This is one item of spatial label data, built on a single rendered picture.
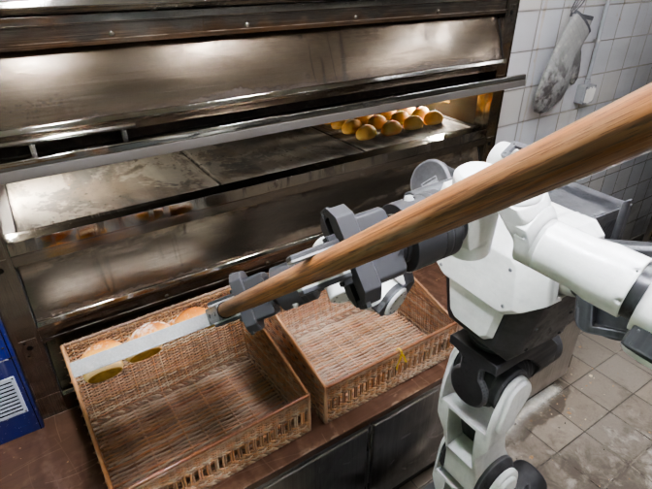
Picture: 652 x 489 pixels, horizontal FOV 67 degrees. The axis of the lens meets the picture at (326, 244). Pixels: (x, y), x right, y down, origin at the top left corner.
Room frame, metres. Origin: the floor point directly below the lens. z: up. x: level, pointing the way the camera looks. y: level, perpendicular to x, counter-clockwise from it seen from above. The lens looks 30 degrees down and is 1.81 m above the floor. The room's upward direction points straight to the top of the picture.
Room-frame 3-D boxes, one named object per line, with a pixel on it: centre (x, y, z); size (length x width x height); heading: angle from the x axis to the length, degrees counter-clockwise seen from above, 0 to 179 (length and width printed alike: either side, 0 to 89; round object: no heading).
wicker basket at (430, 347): (1.37, -0.10, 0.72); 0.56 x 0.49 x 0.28; 124
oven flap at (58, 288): (1.59, 0.07, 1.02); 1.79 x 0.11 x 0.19; 123
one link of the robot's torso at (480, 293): (0.86, -0.41, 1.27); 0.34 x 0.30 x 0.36; 30
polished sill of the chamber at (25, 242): (1.61, 0.08, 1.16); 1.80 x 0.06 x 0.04; 123
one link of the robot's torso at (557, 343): (0.88, -0.43, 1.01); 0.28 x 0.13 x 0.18; 124
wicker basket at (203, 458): (1.04, 0.40, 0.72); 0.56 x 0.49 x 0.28; 125
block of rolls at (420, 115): (2.27, -0.18, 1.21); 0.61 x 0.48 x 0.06; 33
